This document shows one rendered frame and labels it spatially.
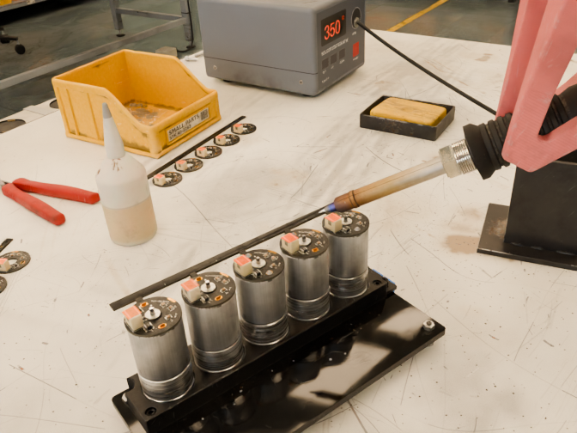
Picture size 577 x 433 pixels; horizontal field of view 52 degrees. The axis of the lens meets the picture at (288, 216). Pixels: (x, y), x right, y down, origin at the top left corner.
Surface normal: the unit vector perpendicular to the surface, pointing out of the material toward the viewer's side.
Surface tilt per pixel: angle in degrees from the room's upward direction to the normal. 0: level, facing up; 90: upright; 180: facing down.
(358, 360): 0
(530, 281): 0
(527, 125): 99
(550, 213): 90
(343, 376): 0
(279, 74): 90
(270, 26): 90
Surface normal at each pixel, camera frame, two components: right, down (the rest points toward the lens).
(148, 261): -0.05, -0.85
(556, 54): -0.28, 0.76
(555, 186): -0.39, 0.51
